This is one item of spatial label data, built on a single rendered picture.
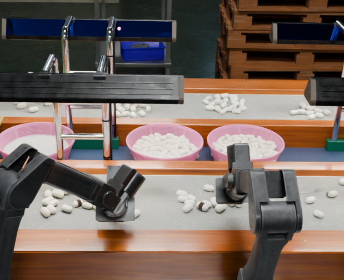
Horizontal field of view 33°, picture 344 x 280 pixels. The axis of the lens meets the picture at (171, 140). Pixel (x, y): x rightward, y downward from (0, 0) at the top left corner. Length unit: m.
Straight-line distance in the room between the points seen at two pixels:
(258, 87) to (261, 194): 1.42
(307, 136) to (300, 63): 2.13
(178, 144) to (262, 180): 0.92
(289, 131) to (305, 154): 0.10
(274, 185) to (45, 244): 0.64
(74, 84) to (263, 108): 0.99
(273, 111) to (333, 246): 0.90
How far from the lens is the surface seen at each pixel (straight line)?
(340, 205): 1.80
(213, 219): 1.66
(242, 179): 1.31
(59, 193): 1.74
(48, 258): 1.52
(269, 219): 1.12
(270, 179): 1.18
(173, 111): 2.29
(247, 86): 2.51
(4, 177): 1.22
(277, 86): 2.54
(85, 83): 1.61
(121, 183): 1.43
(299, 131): 2.21
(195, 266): 1.52
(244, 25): 4.13
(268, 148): 2.09
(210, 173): 1.85
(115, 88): 1.59
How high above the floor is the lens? 1.68
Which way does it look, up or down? 27 degrees down
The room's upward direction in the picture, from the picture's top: 2 degrees clockwise
